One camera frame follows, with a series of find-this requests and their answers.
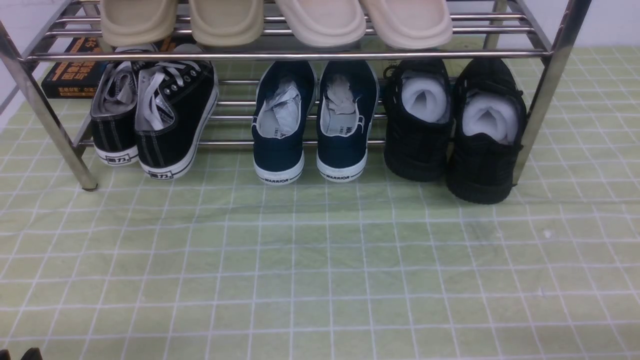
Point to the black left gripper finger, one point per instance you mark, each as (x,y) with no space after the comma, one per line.
(33,353)

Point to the black canvas sneaker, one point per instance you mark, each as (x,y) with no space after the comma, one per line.
(113,110)
(175,100)

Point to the metal shoe rack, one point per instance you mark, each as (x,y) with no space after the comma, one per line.
(73,32)

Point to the black orange book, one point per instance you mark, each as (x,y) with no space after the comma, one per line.
(79,80)

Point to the tan slipper far left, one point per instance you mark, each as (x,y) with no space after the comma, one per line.
(134,22)

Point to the tan slipper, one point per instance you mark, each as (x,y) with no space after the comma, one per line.
(226,23)
(134,22)

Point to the navy sneaker left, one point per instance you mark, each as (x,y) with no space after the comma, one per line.
(285,95)

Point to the navy sneaker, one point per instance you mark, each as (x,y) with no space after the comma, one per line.
(285,95)
(347,103)

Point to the navy sneaker right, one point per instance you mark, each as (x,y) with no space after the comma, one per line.
(347,103)

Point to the cream slipper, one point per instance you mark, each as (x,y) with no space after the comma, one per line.
(324,23)
(410,24)

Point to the black knit shoe left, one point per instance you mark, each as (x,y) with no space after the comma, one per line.
(417,103)

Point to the black knit shoe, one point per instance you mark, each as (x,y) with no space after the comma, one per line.
(490,118)
(417,103)

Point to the cream slipper far right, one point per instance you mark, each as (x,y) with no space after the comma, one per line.
(410,24)

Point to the black knit shoe right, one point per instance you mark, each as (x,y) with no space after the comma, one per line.
(490,118)

